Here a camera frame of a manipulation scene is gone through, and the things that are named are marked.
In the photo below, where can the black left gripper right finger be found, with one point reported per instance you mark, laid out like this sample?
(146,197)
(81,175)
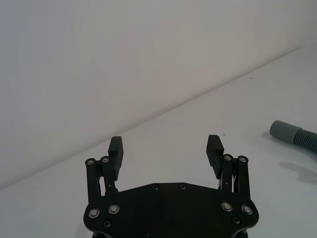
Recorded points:
(213,156)

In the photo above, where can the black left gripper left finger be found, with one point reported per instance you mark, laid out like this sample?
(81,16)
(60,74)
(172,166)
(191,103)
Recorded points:
(116,158)

